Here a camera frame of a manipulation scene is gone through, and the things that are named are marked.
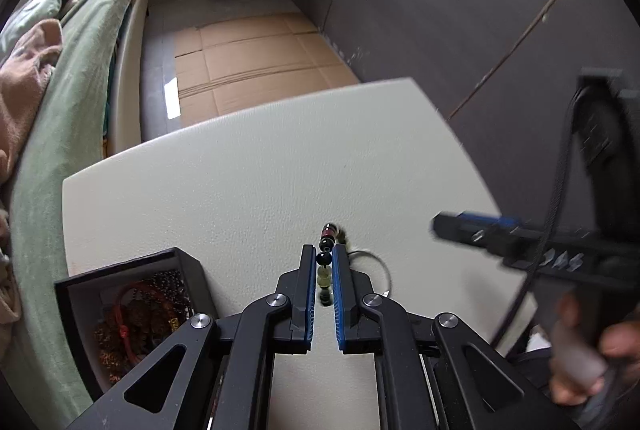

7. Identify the light green quilt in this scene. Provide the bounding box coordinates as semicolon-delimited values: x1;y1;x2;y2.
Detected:
1;0;69;63

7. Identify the black jewelry box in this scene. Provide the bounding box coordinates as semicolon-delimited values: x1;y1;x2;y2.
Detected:
54;248;217;401

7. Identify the thin silver bangle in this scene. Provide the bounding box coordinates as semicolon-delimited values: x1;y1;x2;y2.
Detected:
348;249;393;298

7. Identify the red string bead bracelet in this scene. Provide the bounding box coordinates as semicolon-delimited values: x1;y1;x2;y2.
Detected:
112;281;177;351

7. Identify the person's right hand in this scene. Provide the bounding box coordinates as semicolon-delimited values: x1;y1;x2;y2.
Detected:
549;294;639;406

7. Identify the white square table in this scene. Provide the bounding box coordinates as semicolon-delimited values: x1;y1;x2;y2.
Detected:
60;77;539;430

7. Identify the flattened cardboard on floor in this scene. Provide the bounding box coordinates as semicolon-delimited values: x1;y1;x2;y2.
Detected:
165;13;359;127

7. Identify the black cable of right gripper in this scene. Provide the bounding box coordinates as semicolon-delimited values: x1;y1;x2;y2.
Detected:
487;84;591;351

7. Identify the pink fleece blanket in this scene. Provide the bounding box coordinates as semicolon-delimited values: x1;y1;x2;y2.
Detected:
1;18;63;183

